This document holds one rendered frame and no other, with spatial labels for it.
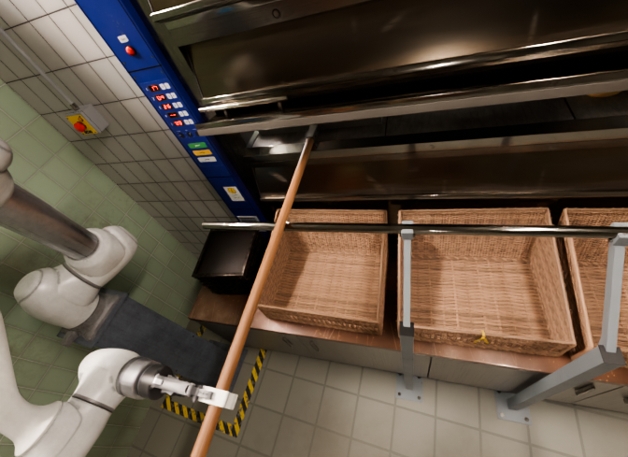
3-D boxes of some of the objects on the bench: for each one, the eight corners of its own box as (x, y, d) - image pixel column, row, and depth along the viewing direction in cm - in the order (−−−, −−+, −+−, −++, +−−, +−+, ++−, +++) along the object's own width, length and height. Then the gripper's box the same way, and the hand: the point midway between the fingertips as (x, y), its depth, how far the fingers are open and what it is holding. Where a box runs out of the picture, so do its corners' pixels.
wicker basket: (399, 242, 148) (396, 207, 127) (529, 244, 130) (550, 205, 109) (396, 339, 120) (393, 316, 99) (562, 360, 102) (600, 335, 81)
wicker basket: (292, 237, 169) (276, 207, 148) (392, 242, 149) (388, 207, 129) (265, 319, 141) (240, 295, 120) (383, 337, 122) (377, 314, 101)
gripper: (135, 355, 68) (220, 375, 60) (177, 370, 80) (251, 388, 72) (116, 392, 63) (204, 417, 56) (163, 402, 75) (241, 424, 68)
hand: (218, 397), depth 65 cm, fingers closed on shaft, 3 cm apart
